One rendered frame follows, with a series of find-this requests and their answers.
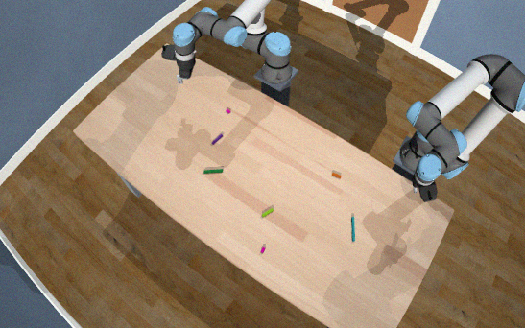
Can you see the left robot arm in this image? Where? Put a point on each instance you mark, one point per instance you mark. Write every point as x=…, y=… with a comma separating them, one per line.
x=451, y=150

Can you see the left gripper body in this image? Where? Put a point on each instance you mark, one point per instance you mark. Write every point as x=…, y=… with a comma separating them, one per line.
x=427, y=193

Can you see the purple rod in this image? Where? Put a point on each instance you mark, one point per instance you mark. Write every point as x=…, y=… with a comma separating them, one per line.
x=217, y=139

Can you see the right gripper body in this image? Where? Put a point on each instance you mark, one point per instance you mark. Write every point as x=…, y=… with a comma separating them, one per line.
x=185, y=67

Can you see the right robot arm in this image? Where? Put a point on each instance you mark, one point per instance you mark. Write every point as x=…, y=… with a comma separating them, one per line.
x=239, y=30

